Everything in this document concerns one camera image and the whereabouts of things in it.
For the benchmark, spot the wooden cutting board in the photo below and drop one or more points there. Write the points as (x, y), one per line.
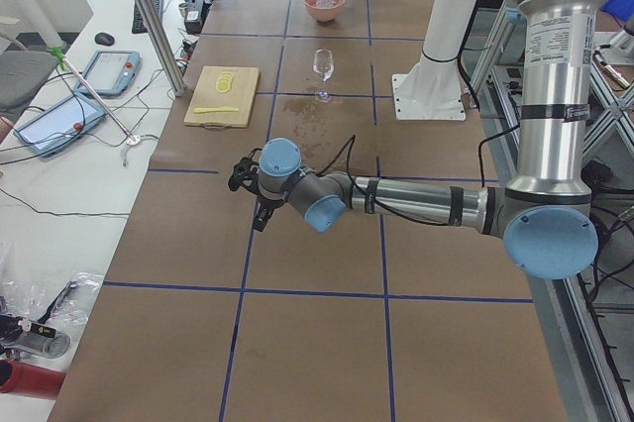
(242, 95)

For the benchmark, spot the black computer mouse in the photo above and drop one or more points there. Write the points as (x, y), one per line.
(104, 39)

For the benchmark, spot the clear ice cubes pile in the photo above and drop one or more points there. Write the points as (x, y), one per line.
(325, 4)

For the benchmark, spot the red cylinder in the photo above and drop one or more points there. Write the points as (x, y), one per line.
(32, 381)

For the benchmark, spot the blue teach pendant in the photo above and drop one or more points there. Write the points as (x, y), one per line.
(111, 73)
(58, 127)

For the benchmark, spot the lemon slice four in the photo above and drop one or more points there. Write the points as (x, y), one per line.
(228, 73)

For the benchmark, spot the near blue teach pendant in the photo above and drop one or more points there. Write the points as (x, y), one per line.
(58, 127)

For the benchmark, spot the far blue teach pendant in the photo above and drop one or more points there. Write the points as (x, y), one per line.
(111, 73)

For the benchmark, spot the metal rod green clip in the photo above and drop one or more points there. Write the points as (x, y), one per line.
(131, 138)

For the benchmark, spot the aluminium frame post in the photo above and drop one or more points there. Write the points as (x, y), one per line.
(161, 46)

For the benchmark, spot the yellow plastic knife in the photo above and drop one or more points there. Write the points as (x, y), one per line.
(221, 109)

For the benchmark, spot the clear wine glass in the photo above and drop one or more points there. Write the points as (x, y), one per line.
(323, 66)

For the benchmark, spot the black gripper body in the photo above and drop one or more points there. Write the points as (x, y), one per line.
(267, 202)

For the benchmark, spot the grey office chair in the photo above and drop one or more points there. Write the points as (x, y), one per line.
(23, 73)

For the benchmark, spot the lemon slice two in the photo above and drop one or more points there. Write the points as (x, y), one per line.
(223, 82)

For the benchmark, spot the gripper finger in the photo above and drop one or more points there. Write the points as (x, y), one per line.
(261, 217)

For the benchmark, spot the clear plastic bag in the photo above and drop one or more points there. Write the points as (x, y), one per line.
(64, 303)

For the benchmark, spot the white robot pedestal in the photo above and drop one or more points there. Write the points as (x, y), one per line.
(432, 89)

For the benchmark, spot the lemon slice one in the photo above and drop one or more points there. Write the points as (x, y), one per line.
(223, 88)

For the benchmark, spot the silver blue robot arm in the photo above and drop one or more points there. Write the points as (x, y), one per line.
(541, 215)

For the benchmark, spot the pink bowl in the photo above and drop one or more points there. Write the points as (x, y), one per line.
(324, 11)

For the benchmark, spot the lemon slice three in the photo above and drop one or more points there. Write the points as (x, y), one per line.
(226, 77)

